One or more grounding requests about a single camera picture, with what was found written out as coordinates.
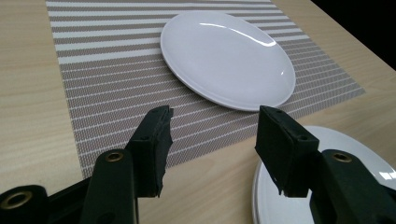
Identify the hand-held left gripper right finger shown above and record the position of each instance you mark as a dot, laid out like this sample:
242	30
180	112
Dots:
286	152

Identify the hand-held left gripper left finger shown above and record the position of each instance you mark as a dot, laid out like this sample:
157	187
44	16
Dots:
149	155

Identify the white plate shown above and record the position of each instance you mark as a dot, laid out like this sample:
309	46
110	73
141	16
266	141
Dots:
227	62
280	210

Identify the brown white striped woven placemat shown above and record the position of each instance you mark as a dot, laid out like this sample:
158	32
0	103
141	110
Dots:
109	93

